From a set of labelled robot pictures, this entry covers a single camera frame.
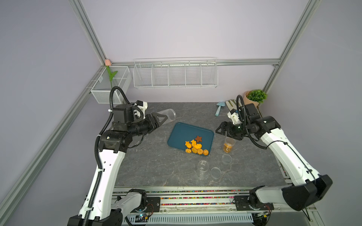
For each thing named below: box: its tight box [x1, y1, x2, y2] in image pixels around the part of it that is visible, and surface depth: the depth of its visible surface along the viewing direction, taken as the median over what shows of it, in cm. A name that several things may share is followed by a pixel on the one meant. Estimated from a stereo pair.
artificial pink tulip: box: [104, 58, 118, 89], surface depth 92 cm
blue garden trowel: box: [214, 101, 226, 117], surface depth 118 cm
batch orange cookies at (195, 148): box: [185, 139, 209, 156], surface depth 95 cm
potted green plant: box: [243, 89, 268, 108], surface depth 110 cm
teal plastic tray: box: [167, 121, 215, 156], surface depth 102 cm
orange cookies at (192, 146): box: [184, 139, 208, 156], surface depth 95 cm
